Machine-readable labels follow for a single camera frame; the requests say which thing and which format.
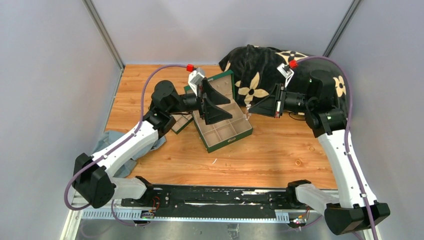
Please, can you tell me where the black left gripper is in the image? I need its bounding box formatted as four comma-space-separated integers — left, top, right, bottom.
168, 78, 233, 125

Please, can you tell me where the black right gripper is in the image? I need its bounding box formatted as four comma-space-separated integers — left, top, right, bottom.
248, 83, 315, 119

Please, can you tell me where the silver necklace jewelry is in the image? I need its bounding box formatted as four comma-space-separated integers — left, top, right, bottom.
244, 104, 251, 120

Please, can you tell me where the green jewelry box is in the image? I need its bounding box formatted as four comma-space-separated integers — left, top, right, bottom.
183, 69, 254, 154

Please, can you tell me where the green jewelry tray insert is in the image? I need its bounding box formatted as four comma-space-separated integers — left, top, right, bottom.
171, 114, 193, 135

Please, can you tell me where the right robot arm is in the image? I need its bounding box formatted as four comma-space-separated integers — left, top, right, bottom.
248, 70, 391, 235

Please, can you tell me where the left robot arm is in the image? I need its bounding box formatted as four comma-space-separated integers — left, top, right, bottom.
71, 78, 232, 209

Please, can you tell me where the black floral plush blanket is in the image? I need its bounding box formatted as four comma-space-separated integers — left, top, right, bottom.
218, 44, 350, 148

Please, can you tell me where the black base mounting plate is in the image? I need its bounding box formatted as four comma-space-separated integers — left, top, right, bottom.
118, 184, 308, 220

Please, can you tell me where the light blue cloth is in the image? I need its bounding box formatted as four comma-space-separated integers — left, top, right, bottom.
88, 130, 167, 179

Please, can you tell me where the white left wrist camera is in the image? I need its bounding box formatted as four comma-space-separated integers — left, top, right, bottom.
188, 67, 206, 96

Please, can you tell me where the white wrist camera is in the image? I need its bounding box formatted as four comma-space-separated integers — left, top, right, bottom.
276, 63, 294, 88
188, 67, 206, 96

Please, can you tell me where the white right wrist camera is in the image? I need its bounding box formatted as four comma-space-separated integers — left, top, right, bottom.
276, 63, 294, 88

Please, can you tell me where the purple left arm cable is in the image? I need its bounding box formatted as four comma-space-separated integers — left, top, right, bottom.
63, 64, 196, 212

